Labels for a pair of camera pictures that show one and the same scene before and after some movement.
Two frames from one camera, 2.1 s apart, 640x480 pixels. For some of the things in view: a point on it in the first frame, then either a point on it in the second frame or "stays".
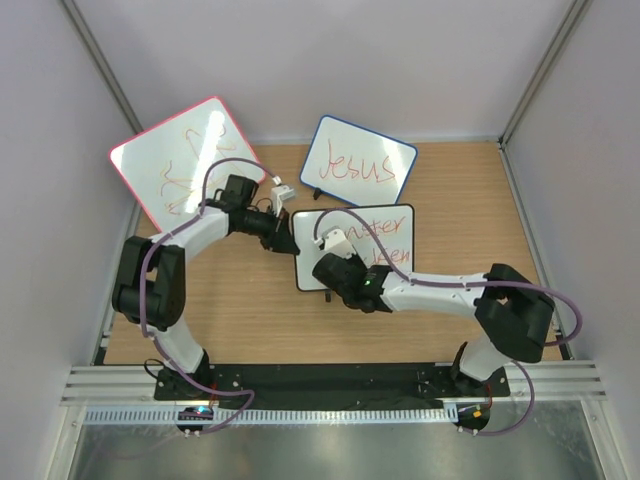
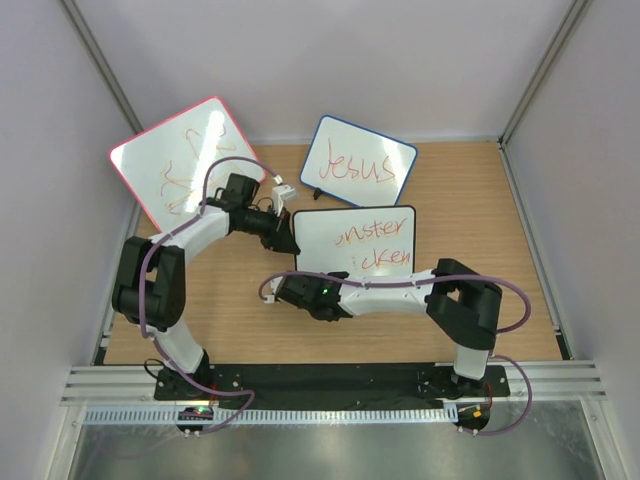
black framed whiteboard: [394, 224] stays
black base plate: [331, 382] stays
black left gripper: [280, 239] stays
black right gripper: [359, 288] → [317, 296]
